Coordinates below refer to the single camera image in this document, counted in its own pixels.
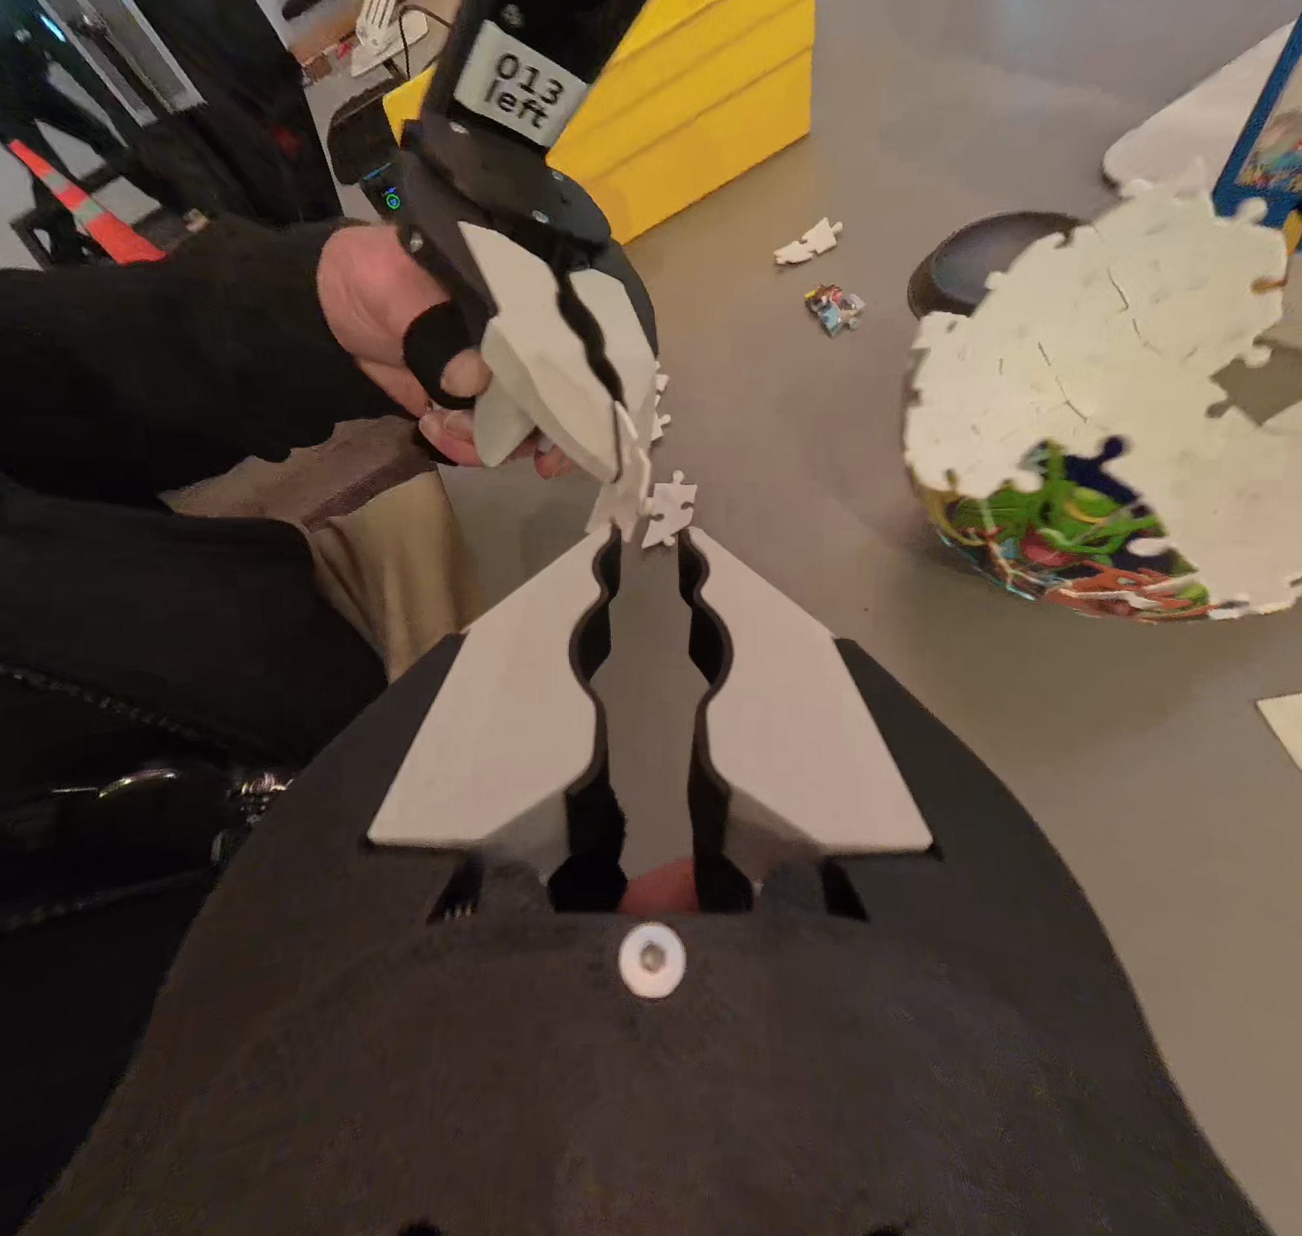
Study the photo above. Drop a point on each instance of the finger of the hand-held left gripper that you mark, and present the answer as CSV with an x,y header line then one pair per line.
x,y
625,330
538,371

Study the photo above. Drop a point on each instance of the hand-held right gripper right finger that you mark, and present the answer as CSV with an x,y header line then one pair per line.
x,y
803,726

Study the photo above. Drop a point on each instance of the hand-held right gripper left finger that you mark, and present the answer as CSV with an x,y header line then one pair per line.
x,y
488,737

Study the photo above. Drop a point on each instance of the half-built puzzle ball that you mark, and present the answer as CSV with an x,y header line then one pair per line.
x,y
1097,360

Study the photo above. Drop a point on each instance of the person's left forearm black sleeve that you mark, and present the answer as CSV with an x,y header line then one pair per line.
x,y
152,360

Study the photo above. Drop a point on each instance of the colourful puzzle piece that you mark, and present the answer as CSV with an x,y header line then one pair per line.
x,y
833,308

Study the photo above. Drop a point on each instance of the black round ball stand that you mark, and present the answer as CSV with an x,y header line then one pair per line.
x,y
966,259

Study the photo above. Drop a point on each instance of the blue puzzle box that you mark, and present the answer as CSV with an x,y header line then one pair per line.
x,y
1266,137

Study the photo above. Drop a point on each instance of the person's left hand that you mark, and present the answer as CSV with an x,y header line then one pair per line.
x,y
371,300

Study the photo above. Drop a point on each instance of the white ribbed stand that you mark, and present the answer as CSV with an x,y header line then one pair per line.
x,y
381,15

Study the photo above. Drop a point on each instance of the person's beige trouser leg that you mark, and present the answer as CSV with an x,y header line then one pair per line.
x,y
375,544

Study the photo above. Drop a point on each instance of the yellow plastic crate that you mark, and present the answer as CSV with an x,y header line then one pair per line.
x,y
711,66

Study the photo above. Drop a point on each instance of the black hanging coat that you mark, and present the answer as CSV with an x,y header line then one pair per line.
x,y
214,86

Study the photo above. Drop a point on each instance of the person's black jacket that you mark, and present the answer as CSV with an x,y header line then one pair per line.
x,y
122,666

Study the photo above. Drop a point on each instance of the orange striped barrier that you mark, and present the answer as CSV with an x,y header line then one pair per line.
x,y
81,203

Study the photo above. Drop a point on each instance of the white paper sheet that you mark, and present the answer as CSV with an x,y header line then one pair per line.
x,y
1283,726

